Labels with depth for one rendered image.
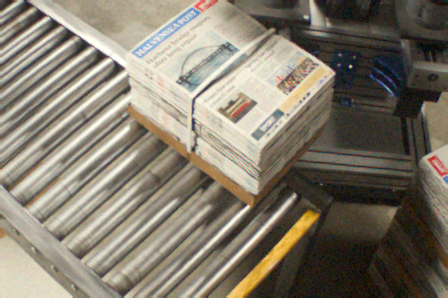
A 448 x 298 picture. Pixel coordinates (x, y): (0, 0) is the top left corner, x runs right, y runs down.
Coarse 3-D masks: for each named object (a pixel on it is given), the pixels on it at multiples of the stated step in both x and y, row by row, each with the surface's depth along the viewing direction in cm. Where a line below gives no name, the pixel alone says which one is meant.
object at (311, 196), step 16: (32, 0) 197; (48, 0) 197; (48, 16) 193; (64, 16) 192; (80, 32) 188; (96, 32) 188; (96, 48) 185; (112, 48) 185; (96, 64) 191; (288, 176) 162; (304, 176) 162; (304, 192) 159; (320, 192) 159; (304, 208) 161; (320, 208) 157; (320, 224) 165
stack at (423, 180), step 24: (432, 168) 160; (408, 192) 174; (432, 192) 163; (408, 216) 179; (432, 216) 167; (384, 240) 196; (408, 240) 181; (384, 264) 201; (408, 264) 186; (432, 264) 174; (360, 288) 221; (384, 288) 205; (408, 288) 192; (432, 288) 178
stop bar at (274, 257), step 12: (312, 216) 154; (300, 228) 152; (288, 240) 150; (276, 252) 149; (264, 264) 147; (276, 264) 148; (252, 276) 146; (264, 276) 146; (240, 288) 144; (252, 288) 144
